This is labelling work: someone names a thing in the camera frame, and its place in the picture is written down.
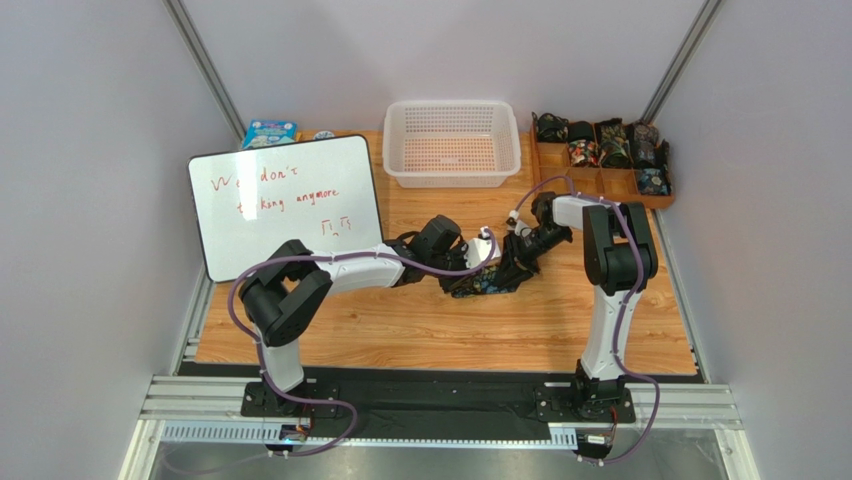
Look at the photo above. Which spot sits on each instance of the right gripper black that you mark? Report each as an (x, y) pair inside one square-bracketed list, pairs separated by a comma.
[(527, 249)]

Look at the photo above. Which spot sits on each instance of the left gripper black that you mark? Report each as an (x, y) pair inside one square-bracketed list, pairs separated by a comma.
[(467, 277)]

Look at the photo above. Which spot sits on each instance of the dark blue floral necktie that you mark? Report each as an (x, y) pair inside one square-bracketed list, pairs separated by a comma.
[(488, 281)]

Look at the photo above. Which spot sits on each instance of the white plastic perforated basket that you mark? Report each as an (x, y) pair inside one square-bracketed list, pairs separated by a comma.
[(451, 143)]

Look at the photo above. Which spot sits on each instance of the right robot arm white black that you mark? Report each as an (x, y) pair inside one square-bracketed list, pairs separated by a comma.
[(619, 259)]

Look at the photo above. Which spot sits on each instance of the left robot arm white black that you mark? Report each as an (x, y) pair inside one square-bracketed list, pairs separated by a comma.
[(282, 295)]

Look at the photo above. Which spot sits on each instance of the wooden compartment tray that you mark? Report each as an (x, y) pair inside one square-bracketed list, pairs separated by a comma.
[(550, 163)]

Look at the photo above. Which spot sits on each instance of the rolled red floral tie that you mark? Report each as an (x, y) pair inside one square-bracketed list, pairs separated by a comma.
[(582, 145)]

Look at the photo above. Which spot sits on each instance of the rolled dark tie far left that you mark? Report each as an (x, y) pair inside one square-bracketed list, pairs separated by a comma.
[(550, 128)]

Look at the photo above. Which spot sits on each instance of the rolled green dark tie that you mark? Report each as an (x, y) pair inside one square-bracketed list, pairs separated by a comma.
[(613, 144)]

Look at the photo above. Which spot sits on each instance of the whiteboard with red writing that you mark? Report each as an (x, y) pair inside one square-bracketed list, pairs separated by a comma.
[(248, 203)]

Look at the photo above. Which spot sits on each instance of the rolled blue floral tie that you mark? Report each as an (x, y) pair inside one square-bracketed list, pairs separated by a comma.
[(653, 182)]

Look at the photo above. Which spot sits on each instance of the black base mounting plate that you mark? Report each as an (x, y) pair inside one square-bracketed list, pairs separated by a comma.
[(429, 404)]

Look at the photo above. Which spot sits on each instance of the rolled grey dark tie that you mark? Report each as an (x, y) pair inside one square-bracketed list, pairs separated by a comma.
[(643, 138)]

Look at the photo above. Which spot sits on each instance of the small white round object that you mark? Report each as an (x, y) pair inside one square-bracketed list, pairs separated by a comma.
[(323, 134)]

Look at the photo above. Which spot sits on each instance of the blue printed box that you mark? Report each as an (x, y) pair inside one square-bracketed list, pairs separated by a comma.
[(265, 133)]

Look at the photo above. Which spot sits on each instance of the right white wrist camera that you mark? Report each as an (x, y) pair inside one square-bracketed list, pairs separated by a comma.
[(518, 226)]

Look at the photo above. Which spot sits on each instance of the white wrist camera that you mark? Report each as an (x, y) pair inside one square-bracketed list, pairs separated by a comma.
[(481, 250), (518, 226)]

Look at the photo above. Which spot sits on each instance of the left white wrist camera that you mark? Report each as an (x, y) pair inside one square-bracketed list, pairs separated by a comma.
[(481, 250)]

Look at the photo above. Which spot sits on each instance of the aluminium rail frame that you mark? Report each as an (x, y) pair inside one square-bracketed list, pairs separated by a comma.
[(684, 429)]

